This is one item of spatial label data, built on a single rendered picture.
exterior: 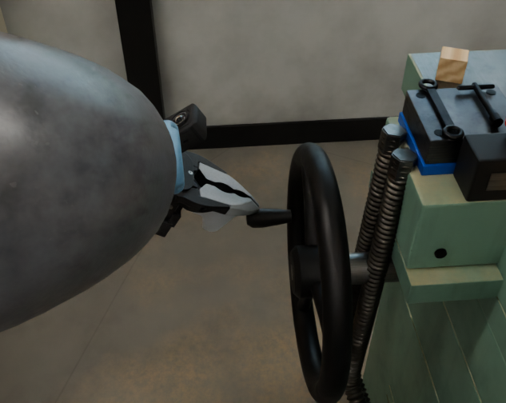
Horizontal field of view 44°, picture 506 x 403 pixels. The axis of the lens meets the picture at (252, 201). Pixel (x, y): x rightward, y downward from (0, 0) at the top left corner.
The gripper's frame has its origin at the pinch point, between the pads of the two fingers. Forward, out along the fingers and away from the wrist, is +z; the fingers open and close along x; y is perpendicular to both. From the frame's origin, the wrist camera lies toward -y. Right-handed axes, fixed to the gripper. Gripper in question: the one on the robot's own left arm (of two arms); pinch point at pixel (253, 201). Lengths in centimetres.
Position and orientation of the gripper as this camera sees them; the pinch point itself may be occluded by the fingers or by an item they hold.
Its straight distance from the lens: 78.4
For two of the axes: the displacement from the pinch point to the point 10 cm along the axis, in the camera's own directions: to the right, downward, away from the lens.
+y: -5.0, 6.6, 5.6
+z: 8.6, 3.2, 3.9
